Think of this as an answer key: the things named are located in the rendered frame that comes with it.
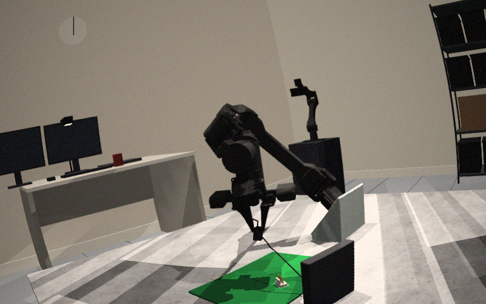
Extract green circuit board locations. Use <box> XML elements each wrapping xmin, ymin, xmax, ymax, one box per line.
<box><xmin>189</xmin><ymin>251</ymin><xmax>310</xmax><ymax>304</ymax></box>

